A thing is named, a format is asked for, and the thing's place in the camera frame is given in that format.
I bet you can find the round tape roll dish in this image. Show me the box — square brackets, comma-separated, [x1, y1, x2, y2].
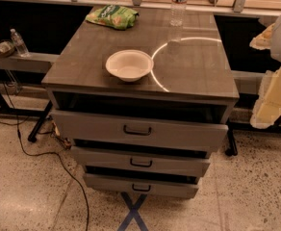
[0, 40, 14, 58]

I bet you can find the clear water bottle on cabinet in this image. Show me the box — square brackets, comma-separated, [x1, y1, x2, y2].
[170, 0, 188, 27]

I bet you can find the grey drawer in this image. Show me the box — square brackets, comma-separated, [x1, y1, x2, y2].
[71, 146, 210, 177]
[84, 173, 198, 198]
[51, 110, 228, 150]

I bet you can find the grey side shelf rail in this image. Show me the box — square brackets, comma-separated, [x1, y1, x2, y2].
[0, 52, 58, 73]

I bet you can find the grey middle drawer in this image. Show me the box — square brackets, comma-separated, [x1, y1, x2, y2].
[71, 146, 210, 177]

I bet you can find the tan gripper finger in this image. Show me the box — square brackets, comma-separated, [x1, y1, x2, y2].
[249, 24, 274, 50]
[250, 66, 281, 129]

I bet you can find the green chip bag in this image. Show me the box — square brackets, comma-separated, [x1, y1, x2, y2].
[86, 5, 139, 30]

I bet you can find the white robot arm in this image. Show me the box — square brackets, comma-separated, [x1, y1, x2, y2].
[249, 15, 281, 129]

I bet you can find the grey drawer cabinet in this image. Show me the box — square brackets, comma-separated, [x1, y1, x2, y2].
[42, 9, 239, 198]

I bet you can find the black floor cable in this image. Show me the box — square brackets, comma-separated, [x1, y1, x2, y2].
[0, 46, 90, 231]

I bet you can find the small water bottle on shelf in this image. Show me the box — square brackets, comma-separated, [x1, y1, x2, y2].
[11, 29, 29, 57]

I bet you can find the grey top drawer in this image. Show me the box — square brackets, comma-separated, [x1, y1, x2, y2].
[51, 110, 228, 150]

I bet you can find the grey bottom drawer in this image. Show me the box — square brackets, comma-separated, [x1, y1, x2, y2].
[84, 173, 198, 198]

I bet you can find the white paper bowl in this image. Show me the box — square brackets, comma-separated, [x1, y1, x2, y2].
[106, 50, 154, 82]

